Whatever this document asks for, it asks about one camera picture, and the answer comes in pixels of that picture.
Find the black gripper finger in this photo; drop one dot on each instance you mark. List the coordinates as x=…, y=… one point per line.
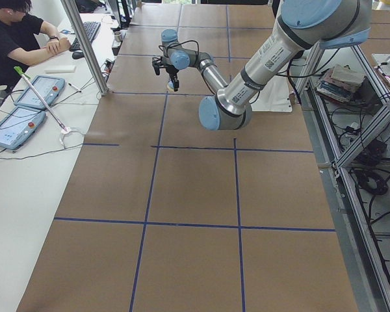
x=175, y=82

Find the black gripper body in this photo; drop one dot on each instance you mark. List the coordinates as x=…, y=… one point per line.
x=173, y=71

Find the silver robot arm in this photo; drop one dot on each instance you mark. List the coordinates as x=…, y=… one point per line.
x=298, y=27

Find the silver metal cylinder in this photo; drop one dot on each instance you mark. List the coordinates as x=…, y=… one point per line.
x=118, y=36

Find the black computer mouse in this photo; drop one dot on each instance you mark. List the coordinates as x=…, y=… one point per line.
x=77, y=55

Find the white flat plastic block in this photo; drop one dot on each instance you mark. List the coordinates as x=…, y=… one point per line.
x=60, y=69

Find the upper teach pendant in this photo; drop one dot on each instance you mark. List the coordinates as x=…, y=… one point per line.
x=48, y=87

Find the teach pendant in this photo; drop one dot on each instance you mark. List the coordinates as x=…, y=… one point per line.
x=48, y=87
x=19, y=125

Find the brown paper table cover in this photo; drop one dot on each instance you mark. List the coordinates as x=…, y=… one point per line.
x=161, y=214

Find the metal grabber stick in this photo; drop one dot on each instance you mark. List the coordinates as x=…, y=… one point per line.
x=65, y=129

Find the seated person black shirt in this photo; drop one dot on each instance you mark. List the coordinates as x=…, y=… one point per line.
x=25, y=40

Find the stack of magazines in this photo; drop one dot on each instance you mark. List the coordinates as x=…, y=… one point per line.
x=339, y=83

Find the lower teach pendant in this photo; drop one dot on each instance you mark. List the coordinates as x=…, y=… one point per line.
x=19, y=125

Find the white side table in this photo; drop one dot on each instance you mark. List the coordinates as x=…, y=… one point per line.
x=33, y=179

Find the aluminium frame post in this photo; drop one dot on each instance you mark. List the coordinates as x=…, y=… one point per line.
x=90, y=57

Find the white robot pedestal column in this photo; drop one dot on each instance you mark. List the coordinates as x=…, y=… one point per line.
x=274, y=97

